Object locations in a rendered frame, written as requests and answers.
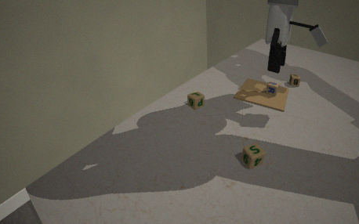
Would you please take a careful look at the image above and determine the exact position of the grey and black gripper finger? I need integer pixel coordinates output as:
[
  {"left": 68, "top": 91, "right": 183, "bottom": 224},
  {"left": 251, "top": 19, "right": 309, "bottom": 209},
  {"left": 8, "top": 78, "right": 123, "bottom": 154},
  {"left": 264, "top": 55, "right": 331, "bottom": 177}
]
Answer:
[
  {"left": 281, "top": 45, "right": 287, "bottom": 66},
  {"left": 267, "top": 28, "right": 282, "bottom": 73}
]

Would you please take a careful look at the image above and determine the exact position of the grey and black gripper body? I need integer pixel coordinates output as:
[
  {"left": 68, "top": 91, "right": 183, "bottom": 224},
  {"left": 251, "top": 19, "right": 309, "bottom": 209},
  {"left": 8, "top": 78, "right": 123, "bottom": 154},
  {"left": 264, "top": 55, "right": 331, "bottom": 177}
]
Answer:
[{"left": 265, "top": 2, "right": 298, "bottom": 47}]

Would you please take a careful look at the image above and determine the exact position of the tan flat mat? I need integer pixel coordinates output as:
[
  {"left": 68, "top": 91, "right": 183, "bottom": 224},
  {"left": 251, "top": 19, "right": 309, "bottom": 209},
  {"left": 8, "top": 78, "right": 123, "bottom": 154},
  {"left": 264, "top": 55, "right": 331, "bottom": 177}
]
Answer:
[{"left": 234, "top": 78, "right": 289, "bottom": 112}]

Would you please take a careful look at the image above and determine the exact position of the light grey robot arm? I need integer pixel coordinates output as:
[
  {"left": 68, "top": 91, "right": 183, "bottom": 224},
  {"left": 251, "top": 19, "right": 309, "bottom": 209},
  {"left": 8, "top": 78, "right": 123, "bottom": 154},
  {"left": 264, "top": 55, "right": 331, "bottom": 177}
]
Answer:
[{"left": 267, "top": 0, "right": 328, "bottom": 48}]

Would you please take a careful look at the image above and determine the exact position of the tan block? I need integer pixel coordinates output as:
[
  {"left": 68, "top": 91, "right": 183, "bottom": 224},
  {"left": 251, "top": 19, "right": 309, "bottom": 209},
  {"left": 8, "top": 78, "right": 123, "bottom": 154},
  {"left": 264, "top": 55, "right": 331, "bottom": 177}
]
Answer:
[
  {"left": 266, "top": 81, "right": 279, "bottom": 96},
  {"left": 187, "top": 92, "right": 205, "bottom": 110},
  {"left": 289, "top": 74, "right": 301, "bottom": 86},
  {"left": 241, "top": 143, "right": 266, "bottom": 169}
]

